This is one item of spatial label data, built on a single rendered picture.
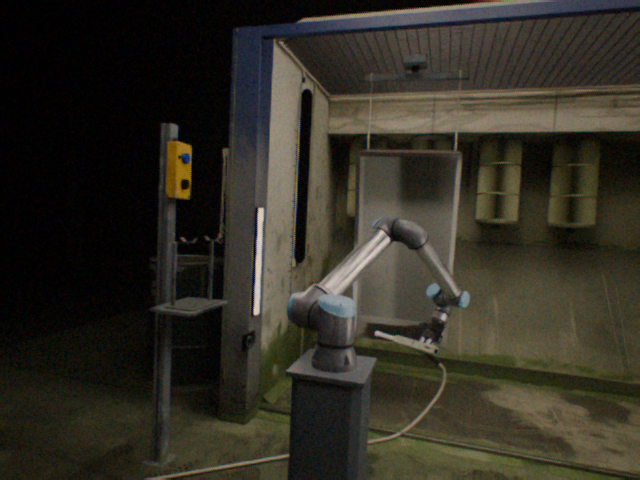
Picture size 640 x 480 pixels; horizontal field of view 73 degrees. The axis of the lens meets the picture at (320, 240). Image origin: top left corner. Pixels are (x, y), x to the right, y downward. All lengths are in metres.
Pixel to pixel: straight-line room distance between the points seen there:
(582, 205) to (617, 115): 0.69
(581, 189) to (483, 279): 1.02
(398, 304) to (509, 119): 1.71
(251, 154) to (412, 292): 1.47
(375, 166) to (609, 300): 2.21
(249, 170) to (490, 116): 2.09
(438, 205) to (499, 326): 1.30
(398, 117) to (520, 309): 1.88
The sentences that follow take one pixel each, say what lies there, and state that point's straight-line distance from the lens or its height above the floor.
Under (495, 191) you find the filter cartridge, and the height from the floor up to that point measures 1.51.
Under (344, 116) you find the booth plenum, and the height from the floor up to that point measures 2.13.
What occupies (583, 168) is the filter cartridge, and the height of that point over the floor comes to 1.71.
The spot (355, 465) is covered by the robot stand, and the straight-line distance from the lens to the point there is 1.83.
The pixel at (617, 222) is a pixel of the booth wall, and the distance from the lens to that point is 4.34.
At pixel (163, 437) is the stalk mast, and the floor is 0.13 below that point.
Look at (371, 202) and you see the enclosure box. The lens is 2.97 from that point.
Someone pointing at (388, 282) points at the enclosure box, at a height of 0.80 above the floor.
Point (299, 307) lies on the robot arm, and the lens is 1.84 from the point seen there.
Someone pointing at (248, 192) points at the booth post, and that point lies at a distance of 2.50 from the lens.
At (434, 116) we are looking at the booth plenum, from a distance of 3.79.
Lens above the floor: 1.23
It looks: 3 degrees down
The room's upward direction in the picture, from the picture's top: 3 degrees clockwise
